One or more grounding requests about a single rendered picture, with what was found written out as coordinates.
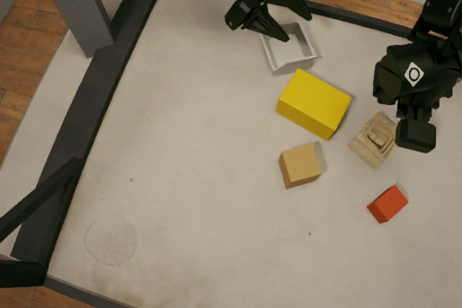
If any orange-red block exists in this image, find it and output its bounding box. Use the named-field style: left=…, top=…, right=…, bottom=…
left=367, top=185, right=409, bottom=224

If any yellow rectangular block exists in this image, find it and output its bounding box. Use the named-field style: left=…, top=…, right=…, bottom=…
left=275, top=68, right=352, bottom=141

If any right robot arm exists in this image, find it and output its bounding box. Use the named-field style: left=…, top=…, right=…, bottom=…
left=372, top=0, right=462, bottom=106

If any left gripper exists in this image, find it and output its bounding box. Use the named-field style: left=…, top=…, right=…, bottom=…
left=224, top=0, right=313, bottom=42

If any black metal post with diagonal brace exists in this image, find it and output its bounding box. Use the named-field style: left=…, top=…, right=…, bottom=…
left=0, top=157, right=82, bottom=288

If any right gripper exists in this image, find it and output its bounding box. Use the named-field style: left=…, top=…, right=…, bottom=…
left=395, top=87, right=453, bottom=154

